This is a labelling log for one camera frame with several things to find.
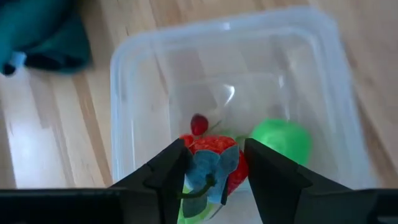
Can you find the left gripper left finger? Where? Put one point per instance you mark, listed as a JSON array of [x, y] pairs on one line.
[[140, 199]]

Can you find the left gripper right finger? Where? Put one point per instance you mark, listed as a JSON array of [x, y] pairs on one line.
[[295, 199]]

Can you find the bright green round toy fruit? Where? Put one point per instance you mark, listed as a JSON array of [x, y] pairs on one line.
[[281, 140]]

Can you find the light green toy cabbage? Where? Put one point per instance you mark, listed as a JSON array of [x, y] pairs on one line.
[[199, 217]]

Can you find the toy strawberry with leaves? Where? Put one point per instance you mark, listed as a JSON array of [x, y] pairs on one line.
[[214, 144]]

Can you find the dark red toy cherry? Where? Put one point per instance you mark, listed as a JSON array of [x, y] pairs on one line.
[[199, 124]]

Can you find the clear plastic tupperware container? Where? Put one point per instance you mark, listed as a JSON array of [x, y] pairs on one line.
[[280, 62]]

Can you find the dark green cloth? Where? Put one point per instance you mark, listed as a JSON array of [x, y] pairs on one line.
[[46, 31]]

